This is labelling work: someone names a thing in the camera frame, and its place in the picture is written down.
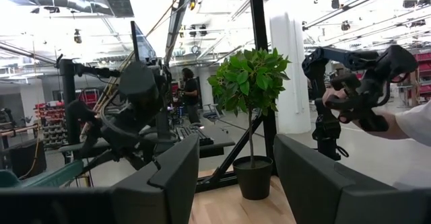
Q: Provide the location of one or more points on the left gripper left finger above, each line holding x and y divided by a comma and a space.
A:
168, 197

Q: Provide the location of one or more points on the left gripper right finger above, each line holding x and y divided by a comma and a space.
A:
320, 197

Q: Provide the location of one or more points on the teal slide sandal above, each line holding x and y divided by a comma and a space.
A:
50, 178

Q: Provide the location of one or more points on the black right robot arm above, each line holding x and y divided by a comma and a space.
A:
138, 82

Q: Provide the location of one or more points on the red storage shelf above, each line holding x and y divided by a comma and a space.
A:
424, 72

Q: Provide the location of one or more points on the red bin rack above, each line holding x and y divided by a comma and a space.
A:
50, 116

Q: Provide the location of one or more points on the green potted plant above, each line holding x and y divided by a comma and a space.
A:
252, 180

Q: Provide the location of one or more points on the grey desk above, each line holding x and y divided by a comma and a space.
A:
219, 143

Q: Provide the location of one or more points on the black computer monitor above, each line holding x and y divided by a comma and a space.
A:
143, 45

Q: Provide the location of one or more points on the person's hand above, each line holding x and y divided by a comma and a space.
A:
328, 98

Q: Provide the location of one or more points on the white pillar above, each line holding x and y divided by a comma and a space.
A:
289, 82

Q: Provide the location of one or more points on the black metal post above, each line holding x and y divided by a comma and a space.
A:
69, 99

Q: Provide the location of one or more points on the black metal table frame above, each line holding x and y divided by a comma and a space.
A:
259, 15

